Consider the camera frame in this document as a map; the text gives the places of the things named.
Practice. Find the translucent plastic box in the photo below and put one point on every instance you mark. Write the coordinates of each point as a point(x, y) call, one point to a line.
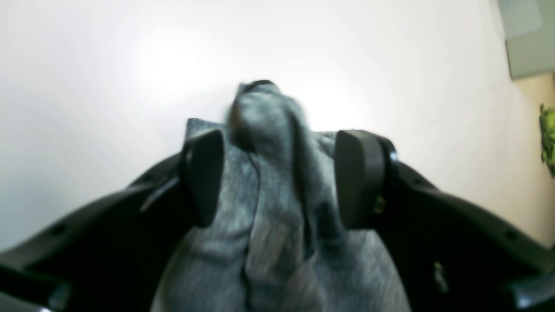
point(529, 28)

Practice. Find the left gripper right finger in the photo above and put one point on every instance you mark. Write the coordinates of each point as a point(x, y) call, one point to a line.
point(451, 255)

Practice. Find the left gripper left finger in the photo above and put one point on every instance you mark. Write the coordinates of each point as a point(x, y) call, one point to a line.
point(110, 255)

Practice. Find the grey long-sleeve shirt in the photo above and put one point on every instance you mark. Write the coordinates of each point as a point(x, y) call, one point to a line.
point(277, 243)

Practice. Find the green object on floor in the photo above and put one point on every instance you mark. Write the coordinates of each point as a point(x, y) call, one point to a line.
point(547, 131)

